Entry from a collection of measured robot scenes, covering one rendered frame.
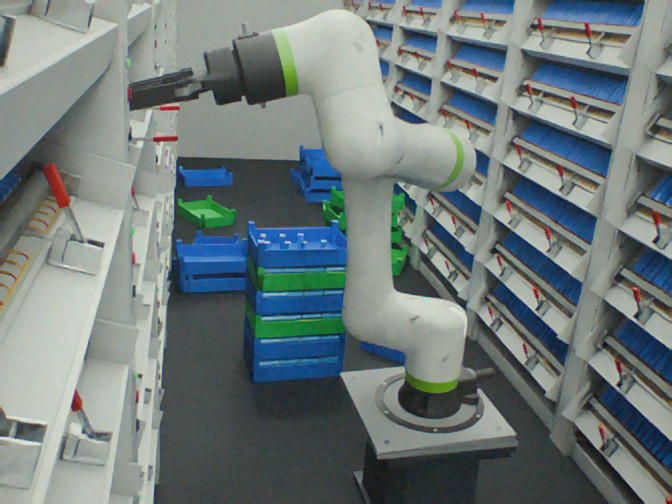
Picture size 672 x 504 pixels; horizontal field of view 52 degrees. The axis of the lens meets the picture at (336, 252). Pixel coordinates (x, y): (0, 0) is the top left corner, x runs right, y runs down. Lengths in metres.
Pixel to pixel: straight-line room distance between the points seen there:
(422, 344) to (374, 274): 0.19
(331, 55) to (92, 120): 0.34
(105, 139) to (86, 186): 0.06
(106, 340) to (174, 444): 1.16
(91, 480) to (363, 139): 0.52
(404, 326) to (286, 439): 0.63
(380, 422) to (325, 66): 0.88
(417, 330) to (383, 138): 0.68
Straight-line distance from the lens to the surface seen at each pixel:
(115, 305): 0.83
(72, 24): 0.57
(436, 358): 1.53
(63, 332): 0.51
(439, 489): 1.67
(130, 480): 0.96
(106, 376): 0.83
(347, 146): 0.91
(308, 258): 2.09
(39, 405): 0.44
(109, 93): 0.76
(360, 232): 1.45
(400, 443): 1.52
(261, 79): 0.94
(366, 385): 1.70
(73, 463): 0.70
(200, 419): 2.08
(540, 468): 2.07
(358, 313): 1.55
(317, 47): 0.95
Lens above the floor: 1.18
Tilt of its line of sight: 20 degrees down
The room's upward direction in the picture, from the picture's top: 5 degrees clockwise
